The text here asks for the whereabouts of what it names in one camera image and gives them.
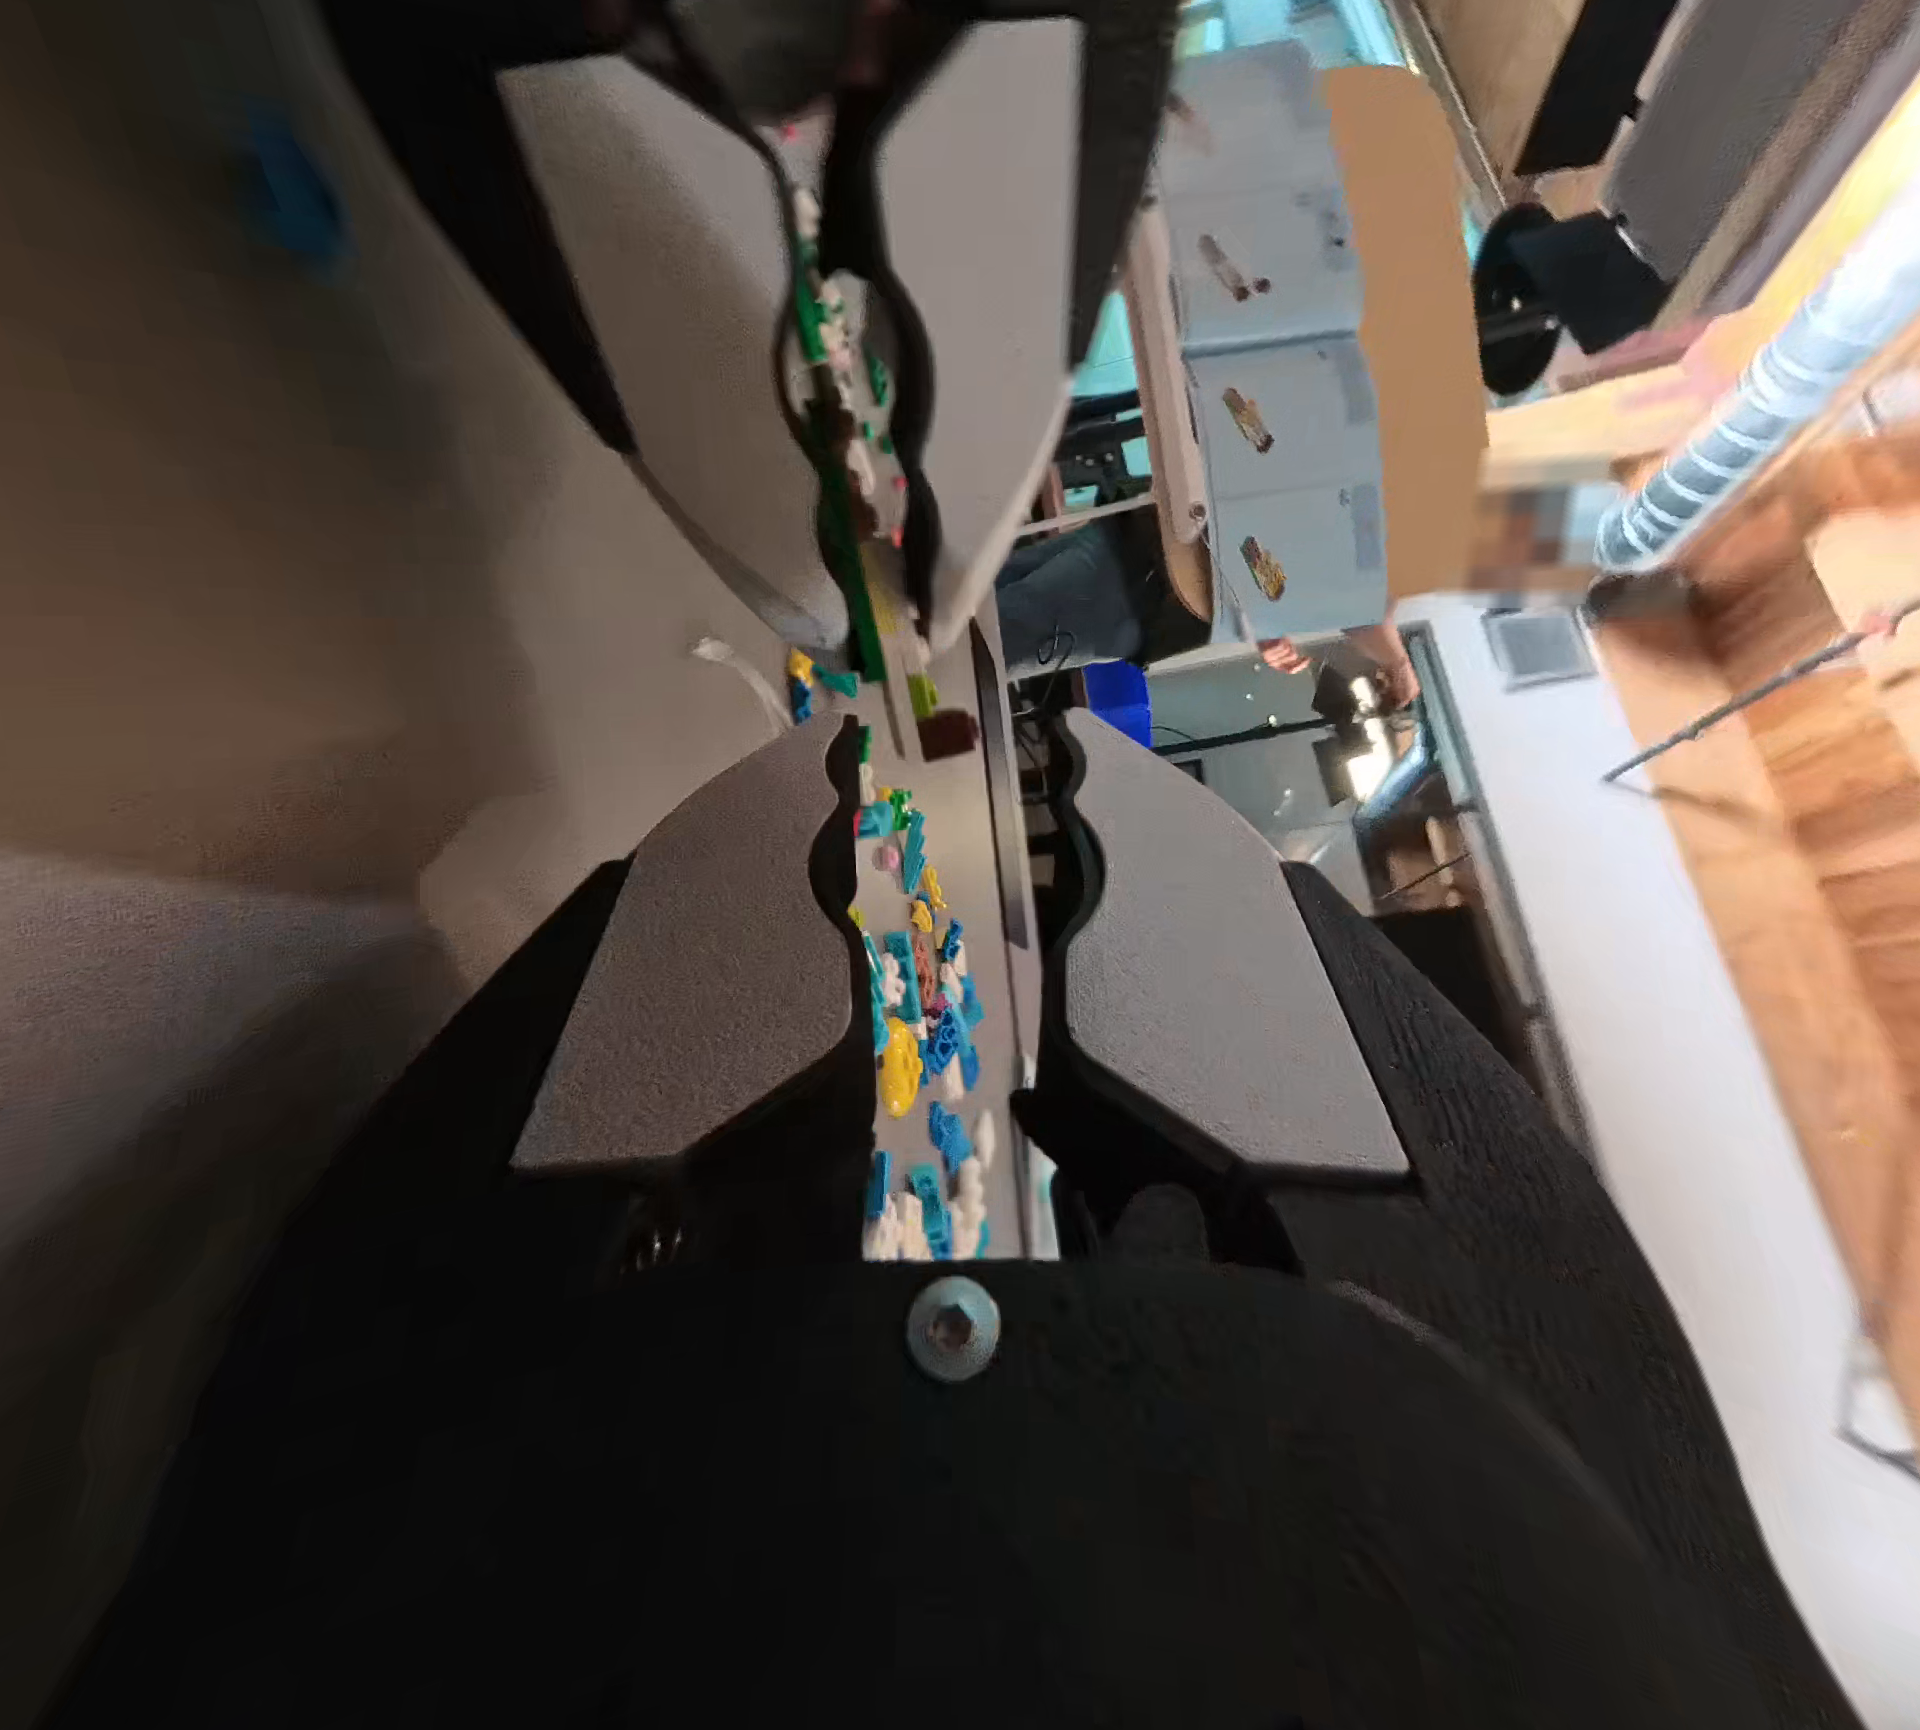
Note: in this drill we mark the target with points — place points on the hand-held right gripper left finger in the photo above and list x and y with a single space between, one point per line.
689 980

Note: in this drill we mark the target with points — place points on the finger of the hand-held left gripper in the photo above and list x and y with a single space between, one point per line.
675 305
997 261

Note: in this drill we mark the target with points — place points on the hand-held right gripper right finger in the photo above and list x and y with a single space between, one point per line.
1215 996

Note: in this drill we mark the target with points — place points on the green brick plate assembly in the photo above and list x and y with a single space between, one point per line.
858 560

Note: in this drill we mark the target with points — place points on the grey desk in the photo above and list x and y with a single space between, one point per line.
163 486

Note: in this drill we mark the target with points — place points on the scattered colourful toy bricks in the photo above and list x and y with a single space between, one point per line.
914 1010

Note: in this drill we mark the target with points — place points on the cardboard box with white panels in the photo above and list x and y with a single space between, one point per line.
1274 305

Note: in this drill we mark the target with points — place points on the shiny metal pipe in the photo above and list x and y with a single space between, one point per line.
1401 770

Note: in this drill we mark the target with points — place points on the blue storage bin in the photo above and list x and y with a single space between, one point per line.
1119 698

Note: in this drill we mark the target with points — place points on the blue toy brick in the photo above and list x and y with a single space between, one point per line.
295 198

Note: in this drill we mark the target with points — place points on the black round-base stand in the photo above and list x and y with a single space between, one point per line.
1582 279

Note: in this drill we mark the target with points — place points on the silver corrugated duct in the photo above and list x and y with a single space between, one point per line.
1754 411

